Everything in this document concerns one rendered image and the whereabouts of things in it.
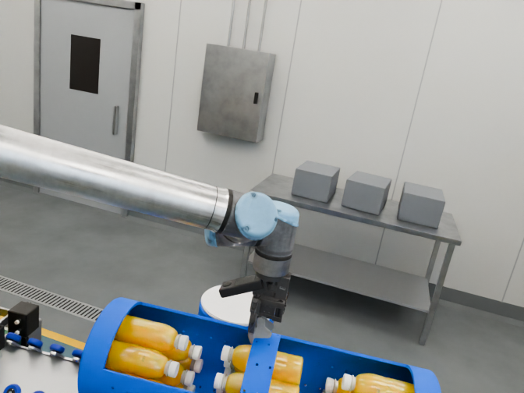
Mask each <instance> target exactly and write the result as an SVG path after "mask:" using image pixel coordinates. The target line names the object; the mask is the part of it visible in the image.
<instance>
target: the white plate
mask: <svg viewBox="0 0 524 393"><path fill-rule="evenodd" d="M220 287H221V286H220V285H218V286H215V287H213V288H211V289H208V290H207V291H206V292H205V293H204V294H203V295H202V298H201V306H202V308H203V309H204V311H205V312H206V313H207V314H208V315H209V316H210V317H212V318H214V319H215V320H222V321H225V322H229V323H232V324H238V325H242V326H245V327H247V326H249V320H250V304H251V300H252V297H253V292H247V293H243V294H239V295H236V296H229V297H225V298H221V296H220V293H219V289H220Z"/></svg>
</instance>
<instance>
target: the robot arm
mask: <svg viewBox="0 0 524 393"><path fill-rule="evenodd" d="M0 177H1V178H4V179H10V180H13V181H17V182H22V183H26V184H29V185H32V186H37V187H41V188H44V189H49V190H53V191H56V192H60V193H65V194H69V195H72V196H75V197H81V198H84V199H88V200H93V201H97V202H100V203H103V204H108V205H112V206H115V207H121V208H124V209H127V210H131V211H136V212H140V213H143V214H149V215H152V216H155V217H159V218H164V219H168V220H171V221H176V222H179V223H183V224H186V225H192V226H195V227H198V228H204V235H205V240H206V243H207V245H208V246H215V247H219V246H255V247H256V248H255V253H254V258H253V268H254V270H255V271H256V272H255V274H253V275H250V276H246V277H242V278H237V279H233V280H229V281H224V282H222V284H221V287H220V289H219V293H220V296H221V298H225V297H229V296H236V295H239V294H243V293H247V292H253V297H252V300H251V304H250V320H249V326H248V339H249V340H250V343H251V344H253V340H254V339H255V338H270V337H271V335H272V333H271V330H273V328H274V324H273V323H271V322H270V321H269V320H268V319H272V320H273V321H277V322H280V323H281V319H282V315H283V314H284V312H285V308H286V301H287V298H288V296H289V292H288V288H289V280H290V277H291V273H290V272H289V268H290V264H291V259H292V251H293V247H294V243H295V238H296V231H297V227H298V226H299V224H298V222H299V212H298V211H297V209H295V208H294V207H293V206H291V205H289V204H286V203H283V202H280V201H276V200H272V199H271V198H270V197H269V196H267V195H266V194H264V193H260V192H248V193H241V192H238V191H235V190H232V189H227V188H220V187H216V186H212V185H209V184H206V183H203V182H198V181H195V180H192V179H188V178H184V177H182V176H179V175H174V174H171V173H168V172H163V171H160V170H157V169H154V168H149V167H147V166H143V165H138V164H136V163H132V162H130V161H125V160H122V159H119V158H114V157H111V156H108V155H105V154H100V153H98V152H94V151H92V150H87V149H84V148H81V147H76V146H73V145H70V144H67V143H63V142H59V141H57V140H52V139H48V138H46V137H42V136H38V135H35V134H32V133H27V132H24V131H21V130H18V129H14V128H10V127H8V126H3V125H0ZM287 294H288V296H287ZM274 312H275V314H274Z"/></svg>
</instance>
